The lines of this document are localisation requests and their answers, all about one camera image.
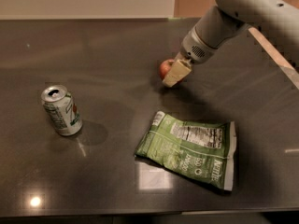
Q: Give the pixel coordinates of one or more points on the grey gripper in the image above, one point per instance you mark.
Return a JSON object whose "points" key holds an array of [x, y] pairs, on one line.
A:
{"points": [[195, 48]]}

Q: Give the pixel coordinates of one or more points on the red apple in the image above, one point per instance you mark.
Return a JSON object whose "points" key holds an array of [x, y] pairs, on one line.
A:
{"points": [[164, 68]]}

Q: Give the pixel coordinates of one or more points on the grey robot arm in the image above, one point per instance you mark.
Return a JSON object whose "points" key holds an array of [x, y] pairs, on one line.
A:
{"points": [[277, 20]]}

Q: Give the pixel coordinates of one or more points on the green jalapeno chip bag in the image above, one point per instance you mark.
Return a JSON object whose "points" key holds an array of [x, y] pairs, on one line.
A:
{"points": [[202, 152]]}

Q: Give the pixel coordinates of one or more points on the silver green soda can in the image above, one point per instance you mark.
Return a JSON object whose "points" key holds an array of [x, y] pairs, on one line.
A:
{"points": [[59, 104]]}

